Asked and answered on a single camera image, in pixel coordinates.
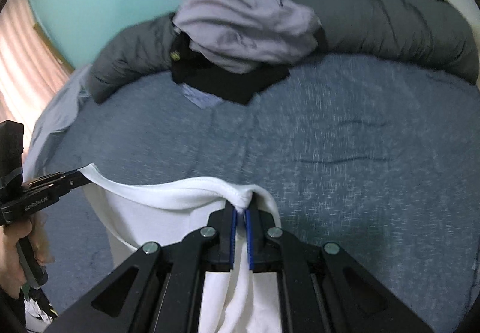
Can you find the pink curtain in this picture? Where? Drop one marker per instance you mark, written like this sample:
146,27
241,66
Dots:
32,70

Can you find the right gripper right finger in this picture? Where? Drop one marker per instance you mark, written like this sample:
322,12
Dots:
322,288

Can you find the blue bed sheet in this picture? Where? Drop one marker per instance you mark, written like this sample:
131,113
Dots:
378,156

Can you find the light grey pillow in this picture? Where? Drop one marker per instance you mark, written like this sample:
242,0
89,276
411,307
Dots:
53,123

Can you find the black garment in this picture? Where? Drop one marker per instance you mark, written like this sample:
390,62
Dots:
196,71

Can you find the white long sleeve shirt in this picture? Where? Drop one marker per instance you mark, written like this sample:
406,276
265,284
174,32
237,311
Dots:
239,301

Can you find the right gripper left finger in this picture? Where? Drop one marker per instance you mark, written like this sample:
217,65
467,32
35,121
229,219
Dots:
158,288

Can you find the white plastic bag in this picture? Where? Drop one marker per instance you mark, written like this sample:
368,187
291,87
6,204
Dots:
38,318

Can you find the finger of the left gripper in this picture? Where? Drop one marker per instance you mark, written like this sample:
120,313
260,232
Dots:
52,187

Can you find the light blue checked cloth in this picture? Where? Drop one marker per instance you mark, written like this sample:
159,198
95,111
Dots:
200,99

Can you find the dark grey rolled duvet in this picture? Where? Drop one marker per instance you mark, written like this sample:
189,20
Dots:
431,33

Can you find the grey lilac garment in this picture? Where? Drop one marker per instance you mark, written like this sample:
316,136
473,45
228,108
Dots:
238,35

